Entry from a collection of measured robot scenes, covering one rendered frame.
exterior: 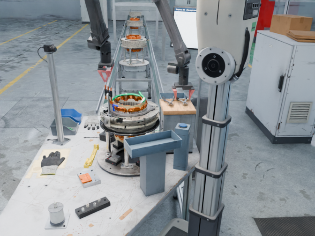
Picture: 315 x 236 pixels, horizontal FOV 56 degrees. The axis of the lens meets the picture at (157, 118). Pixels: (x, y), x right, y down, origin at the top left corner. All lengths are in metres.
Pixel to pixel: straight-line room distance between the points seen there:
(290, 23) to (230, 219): 2.41
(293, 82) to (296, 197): 1.27
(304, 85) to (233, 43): 2.56
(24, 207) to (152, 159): 0.62
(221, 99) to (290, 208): 1.75
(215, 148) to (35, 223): 0.84
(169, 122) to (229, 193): 1.32
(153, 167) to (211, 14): 0.71
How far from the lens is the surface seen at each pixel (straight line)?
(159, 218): 2.50
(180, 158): 1.61
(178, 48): 1.66
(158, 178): 1.43
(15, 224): 1.44
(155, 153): 1.34
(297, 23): 3.99
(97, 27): 1.46
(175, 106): 1.72
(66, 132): 2.05
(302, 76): 3.58
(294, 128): 3.81
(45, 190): 1.58
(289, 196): 2.98
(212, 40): 1.15
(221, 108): 1.28
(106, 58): 1.57
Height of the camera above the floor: 1.71
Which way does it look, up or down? 24 degrees down
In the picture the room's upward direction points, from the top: 1 degrees clockwise
